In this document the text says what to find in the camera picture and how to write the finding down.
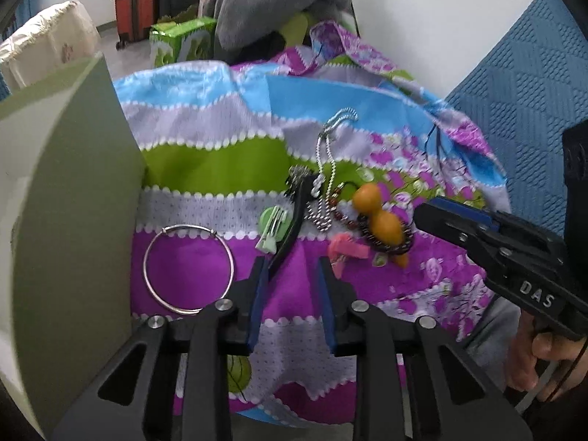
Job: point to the green hair clip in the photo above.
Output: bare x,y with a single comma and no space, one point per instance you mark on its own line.
271,225

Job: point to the beige patterned pillow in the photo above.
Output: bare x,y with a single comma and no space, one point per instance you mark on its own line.
50,41

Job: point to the pink hair clip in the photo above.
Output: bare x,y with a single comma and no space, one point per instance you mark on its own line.
349,248

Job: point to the person's right hand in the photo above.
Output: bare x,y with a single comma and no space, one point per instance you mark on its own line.
523,358

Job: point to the blue textured cushion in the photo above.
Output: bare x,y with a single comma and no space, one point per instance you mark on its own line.
528,78

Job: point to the light grey cloth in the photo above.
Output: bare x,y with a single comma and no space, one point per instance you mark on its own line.
491,330

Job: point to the green carton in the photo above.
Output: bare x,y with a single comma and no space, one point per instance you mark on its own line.
183,39

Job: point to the grey fleece garment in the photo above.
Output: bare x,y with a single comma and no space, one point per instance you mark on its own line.
275,4

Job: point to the lime green cloth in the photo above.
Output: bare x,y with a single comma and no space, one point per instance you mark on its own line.
296,27

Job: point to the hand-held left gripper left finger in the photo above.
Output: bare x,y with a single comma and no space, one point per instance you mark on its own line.
257,303

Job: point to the red suitcase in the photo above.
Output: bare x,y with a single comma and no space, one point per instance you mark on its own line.
133,9

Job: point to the orange gourd pendant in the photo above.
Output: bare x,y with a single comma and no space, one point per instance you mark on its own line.
383,227

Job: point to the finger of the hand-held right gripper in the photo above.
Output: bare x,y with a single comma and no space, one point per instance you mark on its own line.
452,227
468,211

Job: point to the colourful printed bedsheet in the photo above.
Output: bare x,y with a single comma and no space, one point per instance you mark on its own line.
206,156

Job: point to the silver bangle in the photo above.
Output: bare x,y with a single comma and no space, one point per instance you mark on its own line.
193,229

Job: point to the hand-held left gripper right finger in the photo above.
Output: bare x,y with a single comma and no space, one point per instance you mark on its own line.
327,308

